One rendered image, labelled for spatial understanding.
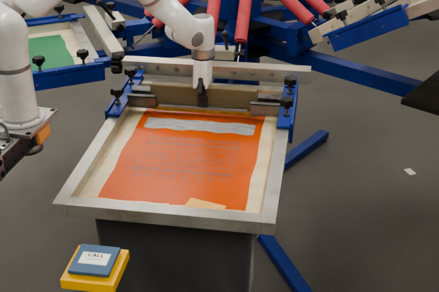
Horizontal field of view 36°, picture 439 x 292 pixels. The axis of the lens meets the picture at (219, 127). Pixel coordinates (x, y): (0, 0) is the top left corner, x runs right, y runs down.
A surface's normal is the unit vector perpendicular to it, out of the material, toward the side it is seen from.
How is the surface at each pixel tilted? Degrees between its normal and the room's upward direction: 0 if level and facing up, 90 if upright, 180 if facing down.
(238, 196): 0
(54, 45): 0
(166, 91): 90
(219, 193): 0
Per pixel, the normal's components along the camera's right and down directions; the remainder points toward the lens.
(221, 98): -0.16, 0.48
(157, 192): -0.01, -0.88
